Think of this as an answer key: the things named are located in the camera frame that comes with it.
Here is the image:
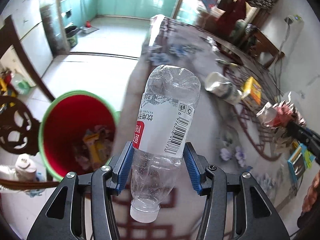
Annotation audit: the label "red printed paper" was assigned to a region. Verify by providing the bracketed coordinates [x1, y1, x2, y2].
[256, 98, 306, 154]

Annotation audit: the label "yellow iced tea carton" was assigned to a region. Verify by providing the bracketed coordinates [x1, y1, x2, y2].
[241, 76, 262, 112]

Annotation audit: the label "clear plastic water bottle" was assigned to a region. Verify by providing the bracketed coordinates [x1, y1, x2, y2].
[130, 65, 201, 223]

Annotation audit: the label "patterned paper cup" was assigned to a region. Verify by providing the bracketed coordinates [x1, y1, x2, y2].
[204, 72, 242, 106]

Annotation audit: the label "black kitchen trash bin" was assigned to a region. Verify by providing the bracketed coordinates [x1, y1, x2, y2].
[65, 25, 79, 48]

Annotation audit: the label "teal kitchen cabinets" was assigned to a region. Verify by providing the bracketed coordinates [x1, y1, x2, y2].
[60, 0, 177, 27]

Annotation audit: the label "person's right hand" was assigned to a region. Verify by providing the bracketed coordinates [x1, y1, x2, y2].
[302, 174, 319, 213]

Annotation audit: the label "blue yellow box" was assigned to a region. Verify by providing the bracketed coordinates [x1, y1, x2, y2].
[287, 141, 316, 183]

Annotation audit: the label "red bucket green rim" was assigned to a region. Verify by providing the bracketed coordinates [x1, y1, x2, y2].
[38, 90, 120, 181]

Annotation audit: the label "white cap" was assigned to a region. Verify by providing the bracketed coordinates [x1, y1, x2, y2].
[15, 154, 37, 181]

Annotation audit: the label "dark carved wooden chair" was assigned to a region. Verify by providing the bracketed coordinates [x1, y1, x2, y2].
[1, 16, 58, 190]

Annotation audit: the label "far wooden chair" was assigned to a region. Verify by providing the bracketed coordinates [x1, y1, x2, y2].
[245, 27, 285, 69]

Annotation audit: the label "green liquid plastic jug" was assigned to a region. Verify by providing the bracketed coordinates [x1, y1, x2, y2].
[10, 72, 30, 95]

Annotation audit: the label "red hanging garment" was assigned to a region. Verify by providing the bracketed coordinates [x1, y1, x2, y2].
[216, 0, 247, 37]

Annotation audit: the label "red broom with dustpan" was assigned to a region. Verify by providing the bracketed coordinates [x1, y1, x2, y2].
[80, 21, 99, 35]

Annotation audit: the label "white refrigerator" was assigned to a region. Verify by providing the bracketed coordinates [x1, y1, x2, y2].
[1, 0, 53, 77]

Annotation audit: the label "wall charger with cable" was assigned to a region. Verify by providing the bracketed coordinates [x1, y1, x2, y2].
[273, 15, 304, 66]

